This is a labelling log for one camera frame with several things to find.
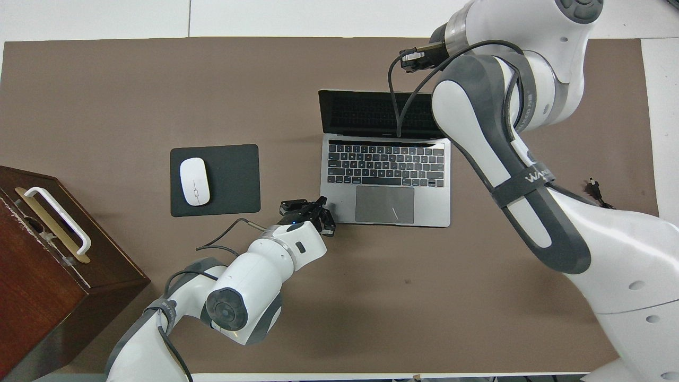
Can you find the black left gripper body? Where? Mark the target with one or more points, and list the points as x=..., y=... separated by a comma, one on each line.
x=302, y=215

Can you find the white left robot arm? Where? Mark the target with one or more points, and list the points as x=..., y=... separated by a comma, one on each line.
x=260, y=270

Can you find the black mouse pad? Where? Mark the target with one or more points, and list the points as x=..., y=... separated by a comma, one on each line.
x=233, y=180

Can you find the silver laptop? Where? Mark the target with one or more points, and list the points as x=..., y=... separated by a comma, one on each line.
x=382, y=164

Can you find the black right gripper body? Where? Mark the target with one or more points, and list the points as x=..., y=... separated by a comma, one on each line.
x=439, y=36

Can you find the dark wooden box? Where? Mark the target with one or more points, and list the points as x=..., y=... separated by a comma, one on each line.
x=48, y=297

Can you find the brown table mat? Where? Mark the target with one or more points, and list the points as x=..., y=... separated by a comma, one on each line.
x=159, y=90

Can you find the white computer mouse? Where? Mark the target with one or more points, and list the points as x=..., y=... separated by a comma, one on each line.
x=194, y=181

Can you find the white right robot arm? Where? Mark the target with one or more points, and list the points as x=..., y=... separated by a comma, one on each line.
x=610, y=254

